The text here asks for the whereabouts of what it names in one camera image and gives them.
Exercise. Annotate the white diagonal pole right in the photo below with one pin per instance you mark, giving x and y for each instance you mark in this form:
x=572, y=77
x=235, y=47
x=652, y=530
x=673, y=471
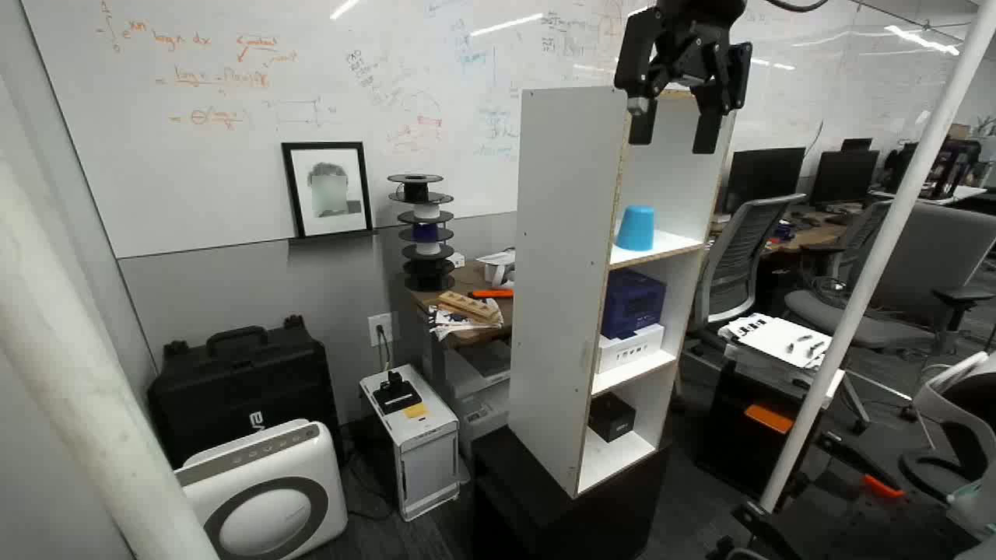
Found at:
x=893, y=229

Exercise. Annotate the cluttered brown desk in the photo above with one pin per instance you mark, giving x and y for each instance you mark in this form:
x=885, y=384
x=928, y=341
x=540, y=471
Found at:
x=462, y=330

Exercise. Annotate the black computer monitor left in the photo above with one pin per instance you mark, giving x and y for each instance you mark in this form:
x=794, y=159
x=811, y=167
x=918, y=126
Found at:
x=761, y=174

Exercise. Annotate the small black box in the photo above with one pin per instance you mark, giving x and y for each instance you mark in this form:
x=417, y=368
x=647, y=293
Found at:
x=611, y=416

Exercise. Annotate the white computer tower case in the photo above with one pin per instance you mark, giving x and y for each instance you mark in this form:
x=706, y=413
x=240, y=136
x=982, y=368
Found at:
x=425, y=442

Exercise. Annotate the blue plastic cup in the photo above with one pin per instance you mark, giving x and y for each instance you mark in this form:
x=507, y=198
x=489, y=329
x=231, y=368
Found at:
x=636, y=229

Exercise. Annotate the black computer monitor right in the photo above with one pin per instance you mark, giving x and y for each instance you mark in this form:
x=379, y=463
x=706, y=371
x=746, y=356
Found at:
x=846, y=174

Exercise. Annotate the white whiteboard with writing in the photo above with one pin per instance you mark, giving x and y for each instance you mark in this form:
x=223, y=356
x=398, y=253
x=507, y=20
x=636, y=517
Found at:
x=179, y=108

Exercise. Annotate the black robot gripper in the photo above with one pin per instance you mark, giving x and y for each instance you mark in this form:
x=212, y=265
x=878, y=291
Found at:
x=684, y=41

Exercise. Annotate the white diagonal pole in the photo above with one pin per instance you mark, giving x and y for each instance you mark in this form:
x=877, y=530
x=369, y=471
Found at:
x=893, y=229
x=71, y=368

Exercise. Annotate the orange black tool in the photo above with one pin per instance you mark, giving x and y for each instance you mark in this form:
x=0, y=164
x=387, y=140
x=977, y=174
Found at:
x=874, y=478

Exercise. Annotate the white diagonal pole left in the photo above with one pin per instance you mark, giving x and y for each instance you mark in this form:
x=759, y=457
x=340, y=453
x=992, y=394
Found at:
x=71, y=368

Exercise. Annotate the black computer monitor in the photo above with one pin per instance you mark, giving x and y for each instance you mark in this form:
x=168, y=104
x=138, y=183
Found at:
x=846, y=174
x=761, y=174

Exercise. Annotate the black device on tower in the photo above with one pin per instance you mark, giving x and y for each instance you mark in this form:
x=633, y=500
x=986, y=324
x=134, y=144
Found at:
x=398, y=394

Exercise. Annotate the white round air purifier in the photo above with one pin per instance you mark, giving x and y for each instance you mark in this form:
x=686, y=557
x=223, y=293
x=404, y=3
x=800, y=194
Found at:
x=268, y=497

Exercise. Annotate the white wall power outlet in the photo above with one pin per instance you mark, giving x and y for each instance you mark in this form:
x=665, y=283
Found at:
x=382, y=329

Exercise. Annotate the stack of filament spools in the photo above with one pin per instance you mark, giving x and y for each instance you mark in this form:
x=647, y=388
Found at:
x=429, y=253

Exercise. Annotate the white wooden shelf unit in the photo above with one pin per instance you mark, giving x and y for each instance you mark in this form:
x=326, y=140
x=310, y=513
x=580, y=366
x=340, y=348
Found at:
x=578, y=174

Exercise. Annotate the black cabinet under shelf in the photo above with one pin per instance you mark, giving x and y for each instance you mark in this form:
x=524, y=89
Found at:
x=524, y=513

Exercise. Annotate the grey mesh office chair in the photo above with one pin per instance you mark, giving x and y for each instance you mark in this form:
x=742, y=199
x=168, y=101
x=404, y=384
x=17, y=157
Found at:
x=730, y=272

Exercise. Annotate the white panel with holes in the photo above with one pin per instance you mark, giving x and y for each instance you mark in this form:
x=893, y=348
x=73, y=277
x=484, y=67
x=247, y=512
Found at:
x=780, y=341

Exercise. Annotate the dark blue box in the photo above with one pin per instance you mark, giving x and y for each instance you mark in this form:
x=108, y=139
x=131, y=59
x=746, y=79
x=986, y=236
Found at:
x=633, y=302

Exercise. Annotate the framed portrait picture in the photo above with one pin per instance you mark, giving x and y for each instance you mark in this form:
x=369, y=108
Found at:
x=327, y=189

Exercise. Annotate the white flat box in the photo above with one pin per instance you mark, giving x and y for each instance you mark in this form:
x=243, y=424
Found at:
x=611, y=354

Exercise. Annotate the black hard carrying case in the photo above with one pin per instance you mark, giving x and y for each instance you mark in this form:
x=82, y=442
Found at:
x=235, y=384

